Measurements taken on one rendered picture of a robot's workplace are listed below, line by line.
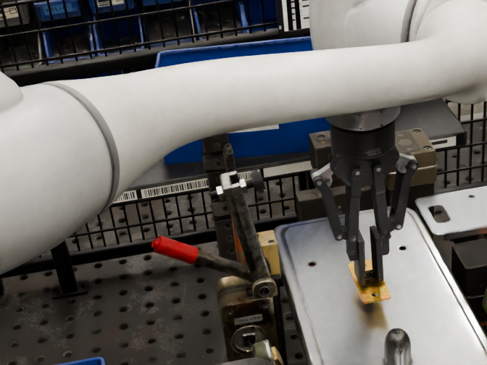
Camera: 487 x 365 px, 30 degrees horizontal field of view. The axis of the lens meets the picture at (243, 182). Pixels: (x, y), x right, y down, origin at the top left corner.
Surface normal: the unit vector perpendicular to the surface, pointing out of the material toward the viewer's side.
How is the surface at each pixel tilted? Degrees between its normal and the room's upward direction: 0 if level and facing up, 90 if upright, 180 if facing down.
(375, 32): 82
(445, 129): 0
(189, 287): 0
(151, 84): 37
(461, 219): 0
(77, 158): 71
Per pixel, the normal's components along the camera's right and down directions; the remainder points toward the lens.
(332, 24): -0.58, 0.47
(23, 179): 0.78, -0.13
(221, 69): 0.22, -0.69
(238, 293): -0.11, -0.84
